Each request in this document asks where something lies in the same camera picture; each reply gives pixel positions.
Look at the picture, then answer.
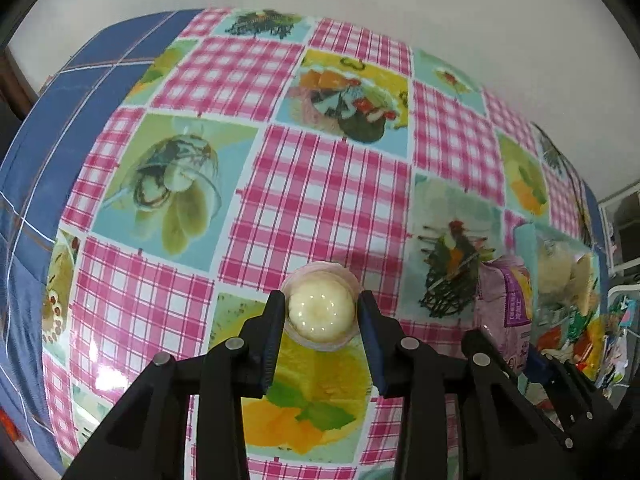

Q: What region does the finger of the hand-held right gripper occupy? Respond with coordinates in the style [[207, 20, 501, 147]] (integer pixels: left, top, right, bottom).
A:
[[527, 347, 617, 432], [460, 329, 512, 377]]

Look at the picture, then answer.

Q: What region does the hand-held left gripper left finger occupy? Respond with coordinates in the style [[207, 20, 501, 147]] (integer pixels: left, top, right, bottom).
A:
[[62, 291, 287, 480]]

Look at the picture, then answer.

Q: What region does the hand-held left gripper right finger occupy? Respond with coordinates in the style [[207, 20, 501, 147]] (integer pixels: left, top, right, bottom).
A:
[[356, 291, 579, 480]]

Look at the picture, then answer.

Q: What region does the purple cake roll packet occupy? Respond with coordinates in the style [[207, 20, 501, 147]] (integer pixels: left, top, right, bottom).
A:
[[477, 255, 535, 376]]

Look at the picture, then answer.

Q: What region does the pale jelly cup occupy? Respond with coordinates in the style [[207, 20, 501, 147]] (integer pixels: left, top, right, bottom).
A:
[[280, 261, 362, 352]]

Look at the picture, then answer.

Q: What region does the clear packet round white cake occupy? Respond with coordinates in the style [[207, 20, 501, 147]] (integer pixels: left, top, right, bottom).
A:
[[535, 237, 576, 298]]

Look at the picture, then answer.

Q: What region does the colourful clutter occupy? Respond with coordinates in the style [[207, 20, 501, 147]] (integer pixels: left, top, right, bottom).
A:
[[602, 285, 640, 391]]

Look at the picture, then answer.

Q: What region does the white rack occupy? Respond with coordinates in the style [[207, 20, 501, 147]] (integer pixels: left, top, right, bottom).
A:
[[597, 187, 640, 281]]

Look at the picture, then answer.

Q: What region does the blue checked cloth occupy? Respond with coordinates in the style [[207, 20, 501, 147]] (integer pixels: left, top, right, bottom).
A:
[[0, 7, 608, 461]]

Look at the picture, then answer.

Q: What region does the brown wooden frame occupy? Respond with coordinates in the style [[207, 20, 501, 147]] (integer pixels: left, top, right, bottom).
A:
[[0, 45, 38, 121]]

